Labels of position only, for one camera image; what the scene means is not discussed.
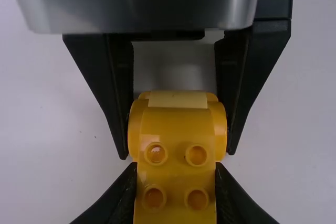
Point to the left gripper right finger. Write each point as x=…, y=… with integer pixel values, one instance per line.
x=231, y=203

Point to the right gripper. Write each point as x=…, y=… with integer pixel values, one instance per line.
x=277, y=7

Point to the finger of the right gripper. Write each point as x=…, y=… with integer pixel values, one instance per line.
x=110, y=82

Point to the yellow toy car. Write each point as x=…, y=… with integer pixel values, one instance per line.
x=176, y=129

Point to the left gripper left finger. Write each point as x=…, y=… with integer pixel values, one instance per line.
x=115, y=203

